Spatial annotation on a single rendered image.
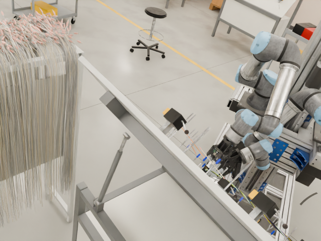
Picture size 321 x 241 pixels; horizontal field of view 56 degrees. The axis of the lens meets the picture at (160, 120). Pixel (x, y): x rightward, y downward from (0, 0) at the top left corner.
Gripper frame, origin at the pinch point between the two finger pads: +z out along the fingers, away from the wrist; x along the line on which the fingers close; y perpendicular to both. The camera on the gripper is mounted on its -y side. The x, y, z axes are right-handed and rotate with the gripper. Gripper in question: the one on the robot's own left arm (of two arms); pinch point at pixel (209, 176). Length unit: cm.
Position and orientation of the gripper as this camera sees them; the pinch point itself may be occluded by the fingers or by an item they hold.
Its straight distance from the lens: 162.4
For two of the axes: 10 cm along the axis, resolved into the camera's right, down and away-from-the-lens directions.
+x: 1.1, 3.4, -9.3
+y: -4.2, -8.3, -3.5
